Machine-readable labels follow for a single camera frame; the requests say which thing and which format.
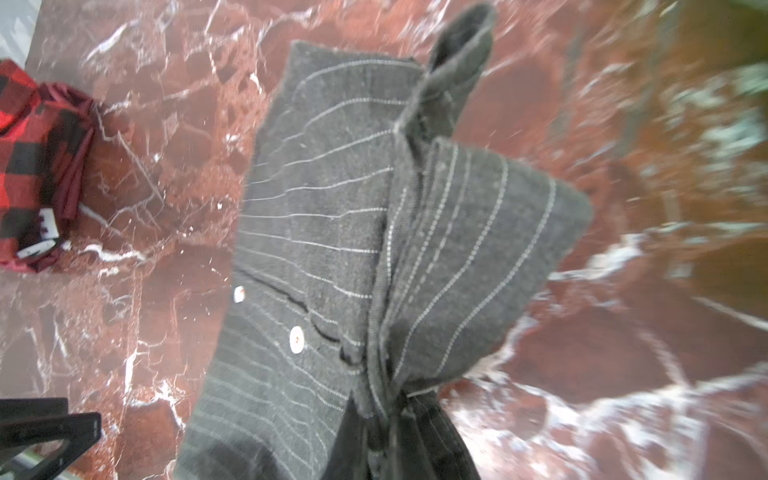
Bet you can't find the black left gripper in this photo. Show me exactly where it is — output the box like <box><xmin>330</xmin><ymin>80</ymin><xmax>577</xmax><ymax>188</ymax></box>
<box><xmin>1</xmin><ymin>397</ymin><xmax>102</xmax><ymax>479</ymax></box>

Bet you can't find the red black plaid folded shirt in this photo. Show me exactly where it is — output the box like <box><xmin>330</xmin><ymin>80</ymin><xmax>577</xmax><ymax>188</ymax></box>
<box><xmin>1</xmin><ymin>59</ymin><xmax>96</xmax><ymax>273</ymax></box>

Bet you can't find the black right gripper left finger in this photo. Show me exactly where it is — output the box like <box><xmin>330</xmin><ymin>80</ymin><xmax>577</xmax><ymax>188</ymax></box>
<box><xmin>320</xmin><ymin>413</ymin><xmax>384</xmax><ymax>480</ymax></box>

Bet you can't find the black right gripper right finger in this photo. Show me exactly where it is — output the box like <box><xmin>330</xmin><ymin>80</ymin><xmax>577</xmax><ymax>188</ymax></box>
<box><xmin>392</xmin><ymin>393</ymin><xmax>480</xmax><ymax>479</ymax></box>

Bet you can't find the grey pinstriped long sleeve shirt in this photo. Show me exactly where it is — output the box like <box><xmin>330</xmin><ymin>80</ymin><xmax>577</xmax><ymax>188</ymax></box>
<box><xmin>174</xmin><ymin>3</ymin><xmax>593</xmax><ymax>479</ymax></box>

